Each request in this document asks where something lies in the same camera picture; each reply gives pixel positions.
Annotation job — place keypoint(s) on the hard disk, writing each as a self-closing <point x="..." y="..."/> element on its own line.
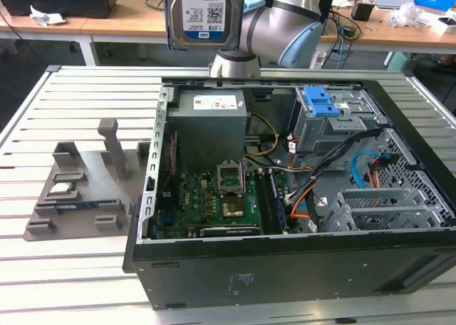
<point x="199" y="11"/>

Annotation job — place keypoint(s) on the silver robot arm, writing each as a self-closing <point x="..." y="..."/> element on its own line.
<point x="278" y="18"/>

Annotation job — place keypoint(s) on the grey metal disk bay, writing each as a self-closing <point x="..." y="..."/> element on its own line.
<point x="377" y="211"/>

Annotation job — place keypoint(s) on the thin metal locking lever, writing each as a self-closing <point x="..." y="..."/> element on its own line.
<point x="243" y="177"/>

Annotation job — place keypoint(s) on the grey power supply unit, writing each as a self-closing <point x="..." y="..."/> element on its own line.
<point x="206" y="132"/>

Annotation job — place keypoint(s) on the CPU socket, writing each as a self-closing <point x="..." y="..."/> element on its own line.
<point x="233" y="211"/>

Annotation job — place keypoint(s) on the green motherboard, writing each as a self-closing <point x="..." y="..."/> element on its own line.
<point x="192" y="204"/>

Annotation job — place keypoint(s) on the black case fan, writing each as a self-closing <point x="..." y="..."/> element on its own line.
<point x="167" y="175"/>

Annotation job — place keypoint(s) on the RAM stick with label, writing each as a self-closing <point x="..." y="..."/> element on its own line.
<point x="279" y="204"/>

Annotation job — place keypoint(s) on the black graphics card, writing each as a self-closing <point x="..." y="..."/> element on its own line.
<point x="231" y="231"/>

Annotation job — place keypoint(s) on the grey drive cage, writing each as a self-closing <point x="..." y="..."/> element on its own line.
<point x="320" y="132"/>

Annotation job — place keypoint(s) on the blue drive cage latch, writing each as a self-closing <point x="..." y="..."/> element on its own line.
<point x="320" y="102"/>

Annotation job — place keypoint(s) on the white power strip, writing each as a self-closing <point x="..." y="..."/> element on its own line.
<point x="318" y="60"/>

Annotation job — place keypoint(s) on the black PC case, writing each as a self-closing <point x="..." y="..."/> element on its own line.
<point x="285" y="278"/>

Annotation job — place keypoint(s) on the grey parts rack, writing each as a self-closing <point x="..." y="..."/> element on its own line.
<point x="89" y="196"/>

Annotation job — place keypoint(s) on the blue RAM stick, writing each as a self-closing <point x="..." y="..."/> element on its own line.
<point x="75" y="206"/>

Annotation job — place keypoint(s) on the silver CPU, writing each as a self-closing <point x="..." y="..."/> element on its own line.
<point x="61" y="189"/>

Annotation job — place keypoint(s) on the wooden desk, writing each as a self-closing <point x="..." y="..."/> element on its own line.
<point x="392" y="36"/>
<point x="107" y="25"/>

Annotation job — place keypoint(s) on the pale green bin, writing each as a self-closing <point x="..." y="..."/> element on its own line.
<point x="400" y="61"/>

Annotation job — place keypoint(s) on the silver laptop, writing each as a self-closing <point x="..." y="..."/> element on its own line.
<point x="392" y="0"/>

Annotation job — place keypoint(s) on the crumpled white paper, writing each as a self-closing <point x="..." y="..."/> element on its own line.
<point x="46" y="18"/>

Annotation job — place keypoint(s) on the clear plastic bag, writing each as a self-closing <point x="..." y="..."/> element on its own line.
<point x="409" y="15"/>

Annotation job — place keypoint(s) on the small white box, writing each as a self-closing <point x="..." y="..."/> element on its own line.
<point x="443" y="25"/>

